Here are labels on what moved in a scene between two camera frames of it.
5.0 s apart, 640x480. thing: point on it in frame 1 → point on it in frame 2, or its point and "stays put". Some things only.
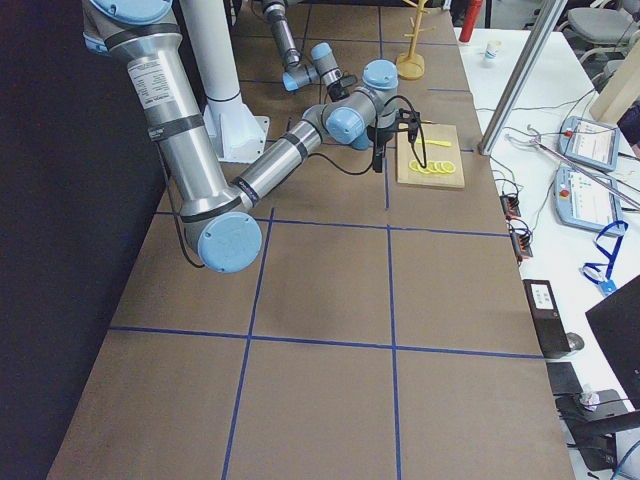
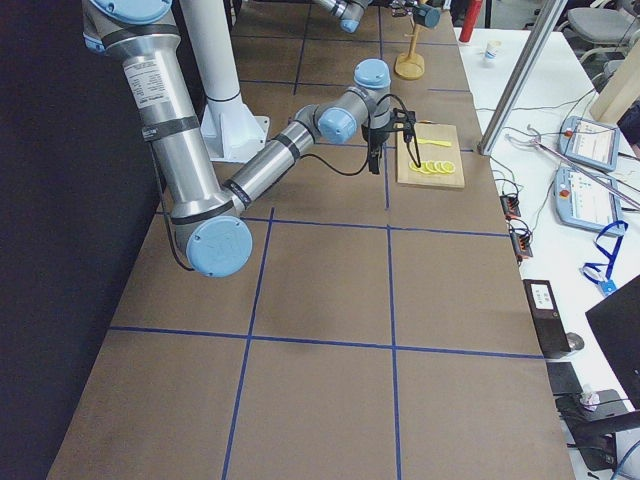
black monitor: [615, 326] stays put
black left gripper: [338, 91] → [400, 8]
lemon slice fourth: [439, 167] stays put
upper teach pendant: [590, 143] stays put
